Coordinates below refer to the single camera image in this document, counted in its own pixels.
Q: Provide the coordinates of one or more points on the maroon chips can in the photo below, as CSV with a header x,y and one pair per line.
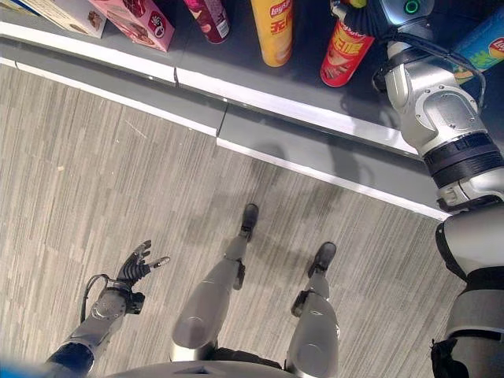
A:
x,y
212,19

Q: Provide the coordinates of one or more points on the grey shelf board white edge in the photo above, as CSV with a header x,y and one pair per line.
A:
x,y
236,63
275,134

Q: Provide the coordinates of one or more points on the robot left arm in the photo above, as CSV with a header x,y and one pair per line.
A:
x,y
106,311

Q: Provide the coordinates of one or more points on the yellow Lay's chips can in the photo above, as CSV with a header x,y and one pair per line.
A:
x,y
275,31

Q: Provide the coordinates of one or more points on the robot left leg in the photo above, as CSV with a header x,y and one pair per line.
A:
x,y
212,295

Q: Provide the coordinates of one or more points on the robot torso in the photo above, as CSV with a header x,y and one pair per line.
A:
x,y
189,369

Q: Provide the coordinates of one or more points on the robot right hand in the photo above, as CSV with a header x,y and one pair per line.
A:
x,y
364,17

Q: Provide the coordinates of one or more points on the robot leg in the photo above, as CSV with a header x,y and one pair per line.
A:
x,y
315,319
212,295

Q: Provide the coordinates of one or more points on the red Lay's chips can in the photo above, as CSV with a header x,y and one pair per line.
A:
x,y
343,59

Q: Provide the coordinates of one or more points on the pink snack box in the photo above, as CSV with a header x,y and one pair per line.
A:
x,y
138,19

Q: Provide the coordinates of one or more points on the blue Lay's chips can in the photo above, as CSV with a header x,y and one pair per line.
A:
x,y
482,49

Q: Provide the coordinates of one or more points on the robot right leg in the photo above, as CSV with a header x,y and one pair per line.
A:
x,y
315,319

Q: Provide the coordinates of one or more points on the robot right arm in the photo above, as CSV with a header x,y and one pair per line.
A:
x,y
441,102

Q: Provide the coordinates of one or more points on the beige snack box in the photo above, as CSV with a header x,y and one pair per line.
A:
x,y
67,12

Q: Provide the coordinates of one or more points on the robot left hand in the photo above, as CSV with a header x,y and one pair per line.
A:
x,y
133,267

